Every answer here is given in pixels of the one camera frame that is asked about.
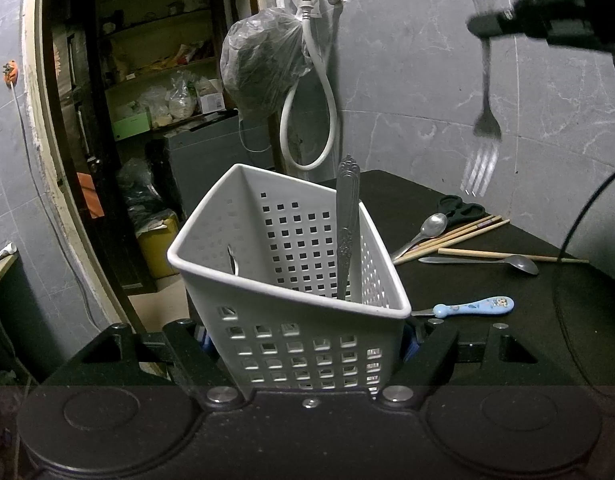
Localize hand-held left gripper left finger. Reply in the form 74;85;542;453
34;319;245;407

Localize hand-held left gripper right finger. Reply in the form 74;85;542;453
375;319;581;407

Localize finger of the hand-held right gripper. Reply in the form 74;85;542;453
466;0;615;40

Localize white perforated utensil basket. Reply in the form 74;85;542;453
166;162;413;401

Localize steel fork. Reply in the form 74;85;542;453
465;0;503;196

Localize blue-handled child spoon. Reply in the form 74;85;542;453
411;296;515;319

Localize small steel spoon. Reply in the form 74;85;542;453
391;212;449;261

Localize purple-banded wooden chopstick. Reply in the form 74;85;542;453
393;215;503;257
391;219;511;264

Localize ornate metal knife handle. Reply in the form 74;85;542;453
335;155;361;302

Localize dark-handled kitchen scissors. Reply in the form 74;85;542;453
435;194;487;231

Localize yellow plastic container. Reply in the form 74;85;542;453
134;212;183;281

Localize black plastic bag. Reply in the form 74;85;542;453
116;157;175;226

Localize orange sheet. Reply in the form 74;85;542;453
76;172;104;218

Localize grey cabinet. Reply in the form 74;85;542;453
162;112;278;211

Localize green box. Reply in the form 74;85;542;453
111;110;152;142

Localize white carton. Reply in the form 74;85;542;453
194;91;224;113

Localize pile of white plastic bags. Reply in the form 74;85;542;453
137;72;198;128

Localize clear bag with dark contents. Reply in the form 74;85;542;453
220;7;313;118

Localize dark wooden door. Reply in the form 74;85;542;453
52;25;128;291

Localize storage shelf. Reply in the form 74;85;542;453
94;0;228;131

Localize black cable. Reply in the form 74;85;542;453
551;162;615;401

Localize white hose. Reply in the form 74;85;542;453
278;2;338;171

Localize thin wall cable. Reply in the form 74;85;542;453
7;82;105;328

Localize wooden door frame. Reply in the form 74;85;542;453
20;0;283;331

